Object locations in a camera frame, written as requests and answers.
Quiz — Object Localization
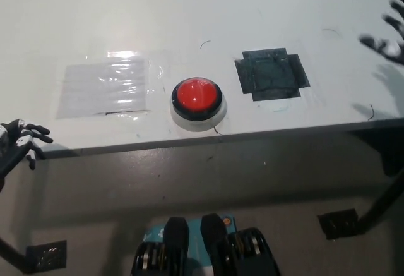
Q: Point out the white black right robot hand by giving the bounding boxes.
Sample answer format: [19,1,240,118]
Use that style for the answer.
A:
[359,0,404,65]

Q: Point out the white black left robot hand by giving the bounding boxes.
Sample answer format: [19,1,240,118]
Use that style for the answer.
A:
[0,119,54,191]

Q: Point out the red dome push button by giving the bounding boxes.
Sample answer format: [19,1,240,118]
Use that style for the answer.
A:
[169,76,228,132]

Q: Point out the black metal table leg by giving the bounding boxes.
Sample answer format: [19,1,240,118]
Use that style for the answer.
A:
[0,233,28,269]
[358,167,404,235]

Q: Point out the black floor tape patch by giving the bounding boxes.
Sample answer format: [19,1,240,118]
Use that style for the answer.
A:
[317,209,360,241]
[25,239,68,272]

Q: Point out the black tape square patch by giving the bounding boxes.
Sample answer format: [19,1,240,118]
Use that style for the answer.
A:
[234,47,311,102]

